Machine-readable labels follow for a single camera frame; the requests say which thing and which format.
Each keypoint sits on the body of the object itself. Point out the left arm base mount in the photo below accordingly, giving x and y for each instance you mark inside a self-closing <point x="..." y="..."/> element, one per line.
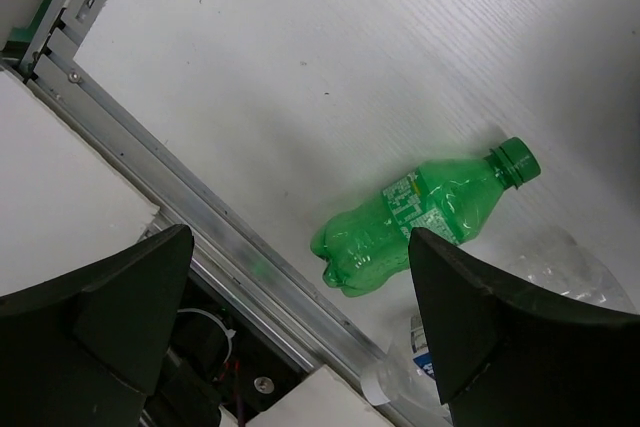
<point x="218" y="370"/>

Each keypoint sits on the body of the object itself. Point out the clear bottle white blue label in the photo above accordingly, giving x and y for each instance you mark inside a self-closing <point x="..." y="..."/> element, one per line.
<point x="551" y="259"/>

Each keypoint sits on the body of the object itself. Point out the aluminium rail frame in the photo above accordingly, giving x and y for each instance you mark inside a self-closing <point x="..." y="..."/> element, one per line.
<point x="252" y="121"/>

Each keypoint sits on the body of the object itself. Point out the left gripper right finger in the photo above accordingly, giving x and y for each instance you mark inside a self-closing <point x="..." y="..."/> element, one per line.
<point x="509" y="353"/>

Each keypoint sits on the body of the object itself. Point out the green plastic soda bottle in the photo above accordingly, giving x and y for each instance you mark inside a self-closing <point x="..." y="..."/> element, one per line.
<point x="364" y="247"/>

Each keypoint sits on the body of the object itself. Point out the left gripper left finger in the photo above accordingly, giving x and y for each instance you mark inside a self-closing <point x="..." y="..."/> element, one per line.
<point x="86" y="348"/>

